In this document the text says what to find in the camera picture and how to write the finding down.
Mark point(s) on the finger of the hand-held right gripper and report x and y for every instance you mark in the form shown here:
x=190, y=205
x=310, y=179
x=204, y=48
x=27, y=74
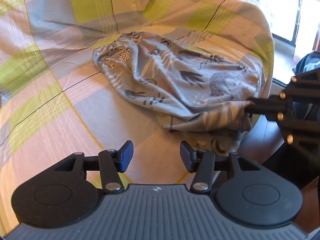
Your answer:
x=265, y=101
x=263, y=111

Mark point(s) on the blue printed pants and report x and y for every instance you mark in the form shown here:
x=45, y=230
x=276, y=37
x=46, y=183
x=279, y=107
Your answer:
x=175, y=80

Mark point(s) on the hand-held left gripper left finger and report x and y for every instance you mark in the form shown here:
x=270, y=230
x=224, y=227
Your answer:
x=126, y=155

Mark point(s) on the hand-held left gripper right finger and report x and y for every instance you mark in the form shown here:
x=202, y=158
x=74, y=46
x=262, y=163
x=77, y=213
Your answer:
x=186, y=155

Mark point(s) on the window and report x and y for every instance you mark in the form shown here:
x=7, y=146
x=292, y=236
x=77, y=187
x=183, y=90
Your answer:
x=272, y=7

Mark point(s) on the plaid bed sheet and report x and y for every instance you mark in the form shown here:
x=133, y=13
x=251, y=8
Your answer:
x=62, y=67

